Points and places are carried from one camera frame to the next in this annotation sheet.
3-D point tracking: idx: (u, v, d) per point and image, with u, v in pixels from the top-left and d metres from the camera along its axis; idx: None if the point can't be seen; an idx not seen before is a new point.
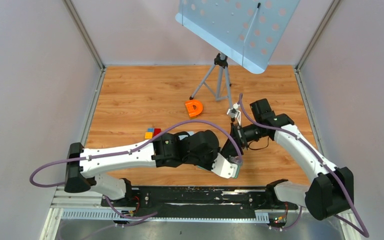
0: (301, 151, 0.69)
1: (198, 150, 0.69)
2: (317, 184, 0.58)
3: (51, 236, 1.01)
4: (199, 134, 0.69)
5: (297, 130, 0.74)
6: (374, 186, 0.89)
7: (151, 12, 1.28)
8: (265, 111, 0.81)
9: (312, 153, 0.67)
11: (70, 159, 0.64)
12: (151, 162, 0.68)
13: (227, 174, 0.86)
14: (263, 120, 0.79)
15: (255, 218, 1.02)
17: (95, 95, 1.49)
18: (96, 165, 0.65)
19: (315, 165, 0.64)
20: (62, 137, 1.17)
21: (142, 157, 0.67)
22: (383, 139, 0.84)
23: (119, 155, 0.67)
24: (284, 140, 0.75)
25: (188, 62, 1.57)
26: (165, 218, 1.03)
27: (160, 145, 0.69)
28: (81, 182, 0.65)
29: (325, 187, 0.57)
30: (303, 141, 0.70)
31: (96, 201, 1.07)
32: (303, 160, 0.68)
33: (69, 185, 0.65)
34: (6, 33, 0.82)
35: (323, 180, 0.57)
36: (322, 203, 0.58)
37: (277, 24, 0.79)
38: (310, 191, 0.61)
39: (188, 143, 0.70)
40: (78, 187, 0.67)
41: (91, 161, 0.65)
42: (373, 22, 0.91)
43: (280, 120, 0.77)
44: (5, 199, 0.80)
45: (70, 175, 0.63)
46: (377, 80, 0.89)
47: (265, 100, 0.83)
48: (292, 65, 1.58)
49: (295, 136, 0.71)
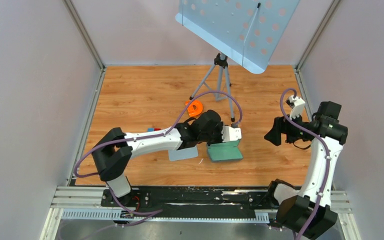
0: (316, 170, 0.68)
1: (205, 128, 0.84)
2: (296, 199, 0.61)
3: (51, 236, 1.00)
4: (204, 115, 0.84)
5: (337, 151, 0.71)
6: (374, 187, 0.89)
7: (151, 12, 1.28)
8: (328, 114, 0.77)
9: (322, 180, 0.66)
11: (118, 140, 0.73)
12: (177, 144, 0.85)
13: (235, 136, 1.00)
14: (319, 119, 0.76)
15: (255, 218, 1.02)
17: (95, 95, 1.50)
18: (141, 145, 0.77)
19: (312, 188, 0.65)
20: (62, 137, 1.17)
21: (174, 138, 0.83)
22: (383, 139, 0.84)
23: (155, 137, 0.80)
24: (315, 149, 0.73)
25: (188, 62, 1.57)
26: (168, 218, 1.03)
27: (181, 130, 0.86)
28: (125, 161, 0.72)
29: (298, 207, 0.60)
30: (328, 162, 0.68)
31: (96, 201, 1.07)
32: (309, 176, 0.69)
33: (115, 165, 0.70)
34: (6, 33, 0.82)
35: (302, 202, 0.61)
36: (287, 213, 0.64)
37: (277, 24, 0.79)
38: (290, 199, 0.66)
39: (198, 125, 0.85)
40: (121, 166, 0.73)
41: (136, 142, 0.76)
42: (374, 22, 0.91)
43: (334, 131, 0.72)
44: (4, 199, 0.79)
45: (122, 153, 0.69)
46: (378, 79, 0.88)
47: (339, 104, 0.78)
48: (292, 65, 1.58)
49: (326, 153, 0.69)
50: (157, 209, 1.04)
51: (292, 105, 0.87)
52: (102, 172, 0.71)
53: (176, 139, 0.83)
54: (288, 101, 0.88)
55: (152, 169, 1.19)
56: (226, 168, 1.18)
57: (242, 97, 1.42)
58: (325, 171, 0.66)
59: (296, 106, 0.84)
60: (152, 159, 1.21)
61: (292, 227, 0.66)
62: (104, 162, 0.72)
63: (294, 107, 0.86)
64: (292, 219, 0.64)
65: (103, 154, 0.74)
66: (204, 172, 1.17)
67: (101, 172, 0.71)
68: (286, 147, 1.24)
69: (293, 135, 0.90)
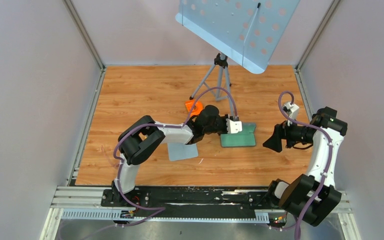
0: (320, 153, 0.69)
1: (207, 123, 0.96)
2: (299, 178, 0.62)
3: (51, 236, 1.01)
4: (203, 112, 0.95)
5: (339, 141, 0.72)
6: (374, 187, 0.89)
7: (151, 12, 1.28)
8: (327, 113, 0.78)
9: (326, 162, 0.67)
11: (152, 125, 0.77)
12: (188, 138, 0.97)
13: (235, 130, 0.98)
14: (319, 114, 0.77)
15: (255, 218, 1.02)
17: (95, 95, 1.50)
18: (167, 132, 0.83)
19: (316, 169, 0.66)
20: (62, 137, 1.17)
21: (188, 131, 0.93)
22: None
23: (176, 128, 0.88)
24: (317, 138, 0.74)
25: (188, 62, 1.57)
26: (168, 218, 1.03)
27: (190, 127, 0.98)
28: (157, 145, 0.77)
29: (302, 185, 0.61)
30: (331, 149, 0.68)
31: (97, 201, 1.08)
32: (313, 160, 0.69)
33: (150, 147, 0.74)
34: (6, 33, 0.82)
35: (307, 180, 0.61)
36: (292, 195, 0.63)
37: (277, 24, 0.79)
38: (293, 182, 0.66)
39: (201, 124, 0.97)
40: (152, 150, 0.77)
41: (165, 129, 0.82)
42: (374, 22, 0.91)
43: (335, 124, 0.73)
44: (5, 199, 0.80)
45: (156, 137, 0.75)
46: (378, 80, 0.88)
47: (328, 108, 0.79)
48: (292, 65, 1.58)
49: (328, 140, 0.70)
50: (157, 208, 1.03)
51: (289, 111, 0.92)
52: (135, 154, 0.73)
53: (188, 133, 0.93)
54: (285, 107, 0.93)
55: (152, 169, 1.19)
56: (226, 168, 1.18)
57: (242, 97, 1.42)
58: (329, 155, 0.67)
59: (293, 112, 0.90)
60: (152, 159, 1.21)
61: (295, 212, 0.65)
62: (138, 145, 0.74)
63: (290, 113, 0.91)
64: (295, 201, 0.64)
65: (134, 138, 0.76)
66: (204, 172, 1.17)
67: (134, 155, 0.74)
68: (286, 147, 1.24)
69: (293, 140, 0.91)
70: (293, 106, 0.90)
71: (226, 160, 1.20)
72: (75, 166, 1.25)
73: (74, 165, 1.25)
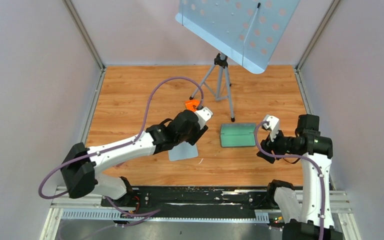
0: (313, 189, 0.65)
1: (182, 129, 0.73)
2: (298, 226, 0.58)
3: (51, 236, 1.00)
4: (179, 115, 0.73)
5: (327, 167, 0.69)
6: (374, 187, 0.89)
7: (151, 12, 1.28)
8: (309, 126, 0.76)
9: (321, 200, 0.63)
11: (81, 157, 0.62)
12: (150, 150, 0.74)
13: (207, 115, 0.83)
14: (303, 135, 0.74)
15: (255, 218, 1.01)
17: (95, 95, 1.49)
18: (107, 158, 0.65)
19: (313, 211, 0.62)
20: (62, 137, 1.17)
21: (145, 144, 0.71)
22: None
23: (124, 145, 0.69)
24: (306, 168, 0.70)
25: (188, 62, 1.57)
26: (167, 218, 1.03)
27: (153, 134, 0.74)
28: (93, 177, 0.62)
29: (302, 235, 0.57)
30: (323, 181, 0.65)
31: (96, 201, 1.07)
32: (306, 199, 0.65)
33: (81, 183, 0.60)
34: (6, 34, 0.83)
35: (306, 228, 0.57)
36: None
37: (277, 24, 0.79)
38: (290, 226, 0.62)
39: (173, 126, 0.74)
40: (88, 184, 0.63)
41: (101, 156, 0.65)
42: (374, 22, 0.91)
43: (321, 145, 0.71)
44: (4, 199, 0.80)
45: (84, 173, 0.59)
46: (377, 80, 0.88)
47: (312, 115, 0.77)
48: (292, 65, 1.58)
49: (318, 172, 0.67)
50: (155, 209, 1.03)
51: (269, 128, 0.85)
52: (70, 192, 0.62)
53: (148, 145, 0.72)
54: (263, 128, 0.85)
55: (152, 169, 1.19)
56: (226, 168, 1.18)
57: (243, 97, 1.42)
58: (322, 191, 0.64)
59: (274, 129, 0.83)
60: (152, 159, 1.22)
61: None
62: (69, 183, 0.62)
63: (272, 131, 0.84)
64: None
65: (68, 173, 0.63)
66: (204, 172, 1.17)
67: (70, 192, 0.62)
68: None
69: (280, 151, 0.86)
70: (272, 123, 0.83)
71: (226, 160, 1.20)
72: None
73: None
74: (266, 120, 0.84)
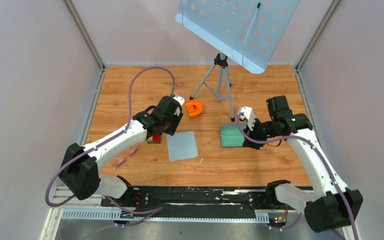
0: (314, 163, 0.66)
1: (169, 111, 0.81)
2: (321, 203, 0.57)
3: (51, 236, 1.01)
4: (162, 100, 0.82)
5: (314, 137, 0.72)
6: (374, 187, 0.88)
7: (151, 12, 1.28)
8: (281, 108, 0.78)
9: (326, 169, 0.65)
11: (80, 155, 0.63)
12: (143, 134, 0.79)
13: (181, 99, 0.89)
14: (280, 119, 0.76)
15: (255, 218, 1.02)
17: (95, 95, 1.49)
18: (105, 151, 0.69)
19: (325, 182, 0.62)
20: (62, 137, 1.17)
21: (137, 130, 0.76)
22: None
23: (117, 136, 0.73)
24: (297, 146, 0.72)
25: (188, 62, 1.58)
26: (167, 218, 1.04)
27: (141, 120, 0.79)
28: (97, 171, 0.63)
29: (330, 208, 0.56)
30: (318, 151, 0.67)
31: (96, 201, 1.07)
32: (313, 174, 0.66)
33: (87, 180, 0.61)
34: (5, 33, 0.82)
35: (330, 200, 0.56)
36: (323, 219, 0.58)
37: (277, 24, 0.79)
38: (311, 207, 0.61)
39: (159, 110, 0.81)
40: (93, 180, 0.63)
41: (98, 149, 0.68)
42: (374, 22, 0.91)
43: (298, 122, 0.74)
44: (4, 199, 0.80)
45: (86, 169, 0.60)
46: (377, 80, 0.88)
47: (280, 96, 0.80)
48: (292, 65, 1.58)
49: (310, 145, 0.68)
50: (157, 207, 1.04)
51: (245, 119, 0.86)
52: (77, 193, 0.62)
53: (139, 130, 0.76)
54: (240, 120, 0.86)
55: (152, 169, 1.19)
56: (226, 168, 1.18)
57: (243, 97, 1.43)
58: (322, 160, 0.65)
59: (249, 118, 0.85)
60: (152, 159, 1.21)
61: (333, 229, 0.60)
62: (74, 184, 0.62)
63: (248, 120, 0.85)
64: (329, 221, 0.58)
65: (70, 176, 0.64)
66: (204, 172, 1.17)
67: (77, 193, 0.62)
68: (286, 147, 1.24)
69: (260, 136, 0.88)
70: (245, 111, 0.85)
71: (226, 160, 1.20)
72: None
73: None
74: (239, 112, 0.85)
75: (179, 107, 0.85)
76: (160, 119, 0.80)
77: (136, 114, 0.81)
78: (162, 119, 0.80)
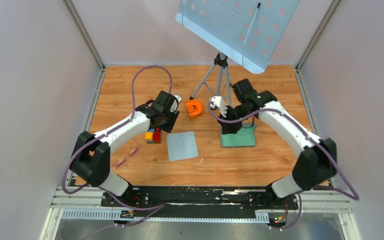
0: (286, 126, 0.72)
1: (167, 104, 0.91)
2: (304, 158, 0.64)
3: (51, 236, 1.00)
4: (159, 94, 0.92)
5: (280, 107, 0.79)
6: (374, 187, 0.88)
7: (151, 12, 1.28)
8: (246, 90, 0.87)
9: (297, 128, 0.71)
11: (93, 141, 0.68)
12: (147, 123, 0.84)
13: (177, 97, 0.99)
14: (247, 99, 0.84)
15: (255, 218, 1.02)
17: (95, 95, 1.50)
18: (115, 137, 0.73)
19: (300, 139, 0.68)
20: (62, 137, 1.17)
21: (141, 119, 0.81)
22: None
23: (124, 124, 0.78)
24: (268, 118, 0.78)
25: (188, 62, 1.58)
26: (168, 218, 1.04)
27: (143, 110, 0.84)
28: (109, 156, 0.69)
29: (312, 162, 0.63)
30: (286, 116, 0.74)
31: (96, 201, 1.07)
32: (289, 136, 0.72)
33: (101, 165, 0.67)
34: (4, 33, 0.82)
35: (310, 154, 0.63)
36: (310, 175, 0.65)
37: (277, 24, 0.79)
38: (297, 168, 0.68)
39: (159, 103, 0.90)
40: (105, 165, 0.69)
41: (109, 136, 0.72)
42: (374, 22, 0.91)
43: (264, 98, 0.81)
44: (4, 199, 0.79)
45: (100, 153, 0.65)
46: (378, 80, 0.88)
47: (244, 79, 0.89)
48: (292, 65, 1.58)
49: (279, 113, 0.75)
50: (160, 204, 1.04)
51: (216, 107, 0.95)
52: (91, 178, 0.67)
53: (144, 119, 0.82)
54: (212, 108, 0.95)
55: (153, 169, 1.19)
56: (226, 168, 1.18)
57: None
58: (293, 122, 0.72)
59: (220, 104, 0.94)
60: (152, 159, 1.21)
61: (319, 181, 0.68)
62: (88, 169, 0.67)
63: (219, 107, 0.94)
64: (315, 174, 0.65)
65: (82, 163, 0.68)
66: (204, 172, 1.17)
67: (91, 178, 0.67)
68: (286, 147, 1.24)
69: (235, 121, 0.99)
70: (215, 99, 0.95)
71: (226, 160, 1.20)
72: None
73: None
74: (210, 100, 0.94)
75: (175, 101, 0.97)
76: (160, 111, 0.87)
77: (137, 107, 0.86)
78: (162, 110, 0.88)
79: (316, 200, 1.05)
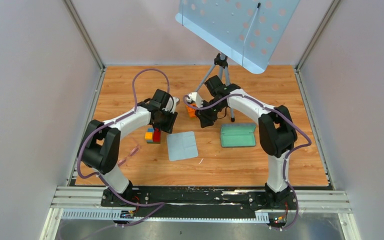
0: (247, 104, 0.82)
1: (164, 102, 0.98)
2: (262, 123, 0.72)
3: (51, 236, 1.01)
4: (156, 93, 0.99)
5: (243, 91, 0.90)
6: (374, 187, 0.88)
7: (151, 12, 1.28)
8: (216, 84, 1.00)
9: (255, 102, 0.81)
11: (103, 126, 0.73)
12: (147, 118, 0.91)
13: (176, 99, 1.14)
14: (217, 93, 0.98)
15: (255, 218, 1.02)
17: (95, 95, 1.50)
18: (123, 125, 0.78)
19: (259, 110, 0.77)
20: (63, 137, 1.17)
21: (144, 111, 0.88)
22: None
23: (129, 115, 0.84)
24: (235, 102, 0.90)
25: (188, 62, 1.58)
26: (168, 218, 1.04)
27: (143, 105, 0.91)
28: (118, 141, 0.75)
29: (268, 124, 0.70)
30: (247, 97, 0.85)
31: (96, 201, 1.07)
32: (251, 112, 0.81)
33: (112, 150, 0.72)
34: (4, 33, 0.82)
35: (266, 118, 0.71)
36: (271, 139, 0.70)
37: (277, 24, 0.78)
38: (262, 139, 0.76)
39: (156, 101, 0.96)
40: (115, 150, 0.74)
41: (117, 123, 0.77)
42: (374, 22, 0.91)
43: (229, 89, 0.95)
44: (4, 200, 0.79)
45: (112, 136, 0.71)
46: (377, 80, 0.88)
47: (214, 76, 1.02)
48: (292, 65, 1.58)
49: (241, 95, 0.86)
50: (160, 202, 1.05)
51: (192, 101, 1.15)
52: (103, 163, 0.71)
53: (146, 112, 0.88)
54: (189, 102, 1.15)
55: (153, 169, 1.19)
56: (226, 168, 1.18)
57: None
58: (252, 99, 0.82)
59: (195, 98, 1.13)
60: (152, 159, 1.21)
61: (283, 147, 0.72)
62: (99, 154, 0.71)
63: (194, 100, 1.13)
64: (277, 139, 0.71)
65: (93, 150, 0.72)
66: (204, 172, 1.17)
67: (102, 163, 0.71)
68: None
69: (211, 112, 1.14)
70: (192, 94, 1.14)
71: (226, 160, 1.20)
72: (75, 166, 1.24)
73: (74, 165, 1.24)
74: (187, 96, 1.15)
75: (170, 99, 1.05)
76: (158, 107, 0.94)
77: (137, 103, 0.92)
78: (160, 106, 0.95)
79: (316, 200, 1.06)
